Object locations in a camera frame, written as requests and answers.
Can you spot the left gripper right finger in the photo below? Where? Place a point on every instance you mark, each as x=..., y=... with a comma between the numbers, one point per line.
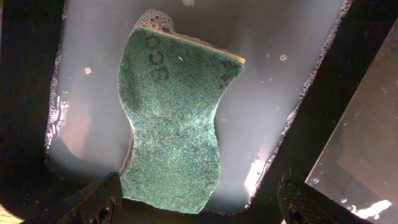
x=302, y=204

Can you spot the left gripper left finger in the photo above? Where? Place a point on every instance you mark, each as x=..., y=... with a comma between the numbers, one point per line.
x=99, y=202

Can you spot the green yellow sponge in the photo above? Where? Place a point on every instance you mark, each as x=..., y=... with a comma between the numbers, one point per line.
x=169, y=89

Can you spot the black rectangular water tray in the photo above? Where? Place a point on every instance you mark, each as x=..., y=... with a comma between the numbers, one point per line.
x=317, y=100

